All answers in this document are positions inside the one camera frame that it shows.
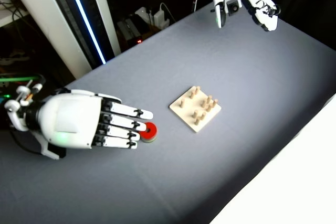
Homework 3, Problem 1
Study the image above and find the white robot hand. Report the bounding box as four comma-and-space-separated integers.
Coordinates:
36, 89, 154, 161
237, 0, 282, 32

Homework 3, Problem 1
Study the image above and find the red ring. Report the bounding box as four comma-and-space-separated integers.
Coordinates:
139, 122, 159, 142

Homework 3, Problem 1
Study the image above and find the wooden peg board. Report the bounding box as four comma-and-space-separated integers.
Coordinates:
169, 85, 222, 134

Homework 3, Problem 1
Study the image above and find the white column with blue light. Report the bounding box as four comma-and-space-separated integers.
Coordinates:
3, 0, 122, 80

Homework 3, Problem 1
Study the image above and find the black box with red light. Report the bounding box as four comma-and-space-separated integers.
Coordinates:
116, 17, 144, 49

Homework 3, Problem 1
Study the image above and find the white power strip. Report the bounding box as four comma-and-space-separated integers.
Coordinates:
134, 5, 171, 29

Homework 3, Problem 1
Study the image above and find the grey table cloth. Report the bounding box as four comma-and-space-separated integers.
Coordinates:
0, 0, 336, 224

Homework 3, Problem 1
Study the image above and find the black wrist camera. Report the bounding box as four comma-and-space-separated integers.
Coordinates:
226, 0, 243, 17

